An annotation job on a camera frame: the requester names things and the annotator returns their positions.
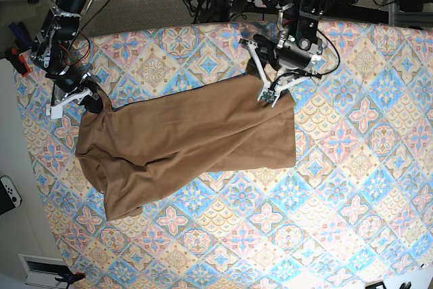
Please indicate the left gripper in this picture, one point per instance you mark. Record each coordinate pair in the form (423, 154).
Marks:
(281, 65)

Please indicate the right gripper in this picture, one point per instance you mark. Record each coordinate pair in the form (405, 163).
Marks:
(72, 85)

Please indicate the brown t-shirt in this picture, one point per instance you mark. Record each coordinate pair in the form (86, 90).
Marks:
(145, 151)

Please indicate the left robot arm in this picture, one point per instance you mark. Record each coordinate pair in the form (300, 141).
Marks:
(300, 19)

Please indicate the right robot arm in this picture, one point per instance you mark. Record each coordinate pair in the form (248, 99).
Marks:
(50, 52)

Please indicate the red black clamp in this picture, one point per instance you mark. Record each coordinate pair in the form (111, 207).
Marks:
(17, 60)

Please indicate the blue black clamp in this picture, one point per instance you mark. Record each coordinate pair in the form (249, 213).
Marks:
(23, 40)

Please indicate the game console controller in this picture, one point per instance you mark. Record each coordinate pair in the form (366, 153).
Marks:
(9, 196)

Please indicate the orange black bottom clamp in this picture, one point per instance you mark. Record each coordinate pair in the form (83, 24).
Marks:
(69, 277)

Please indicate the white box with window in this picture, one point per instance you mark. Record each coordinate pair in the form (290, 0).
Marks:
(41, 272)

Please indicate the patterned tile tablecloth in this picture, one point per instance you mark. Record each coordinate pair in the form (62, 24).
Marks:
(356, 207)

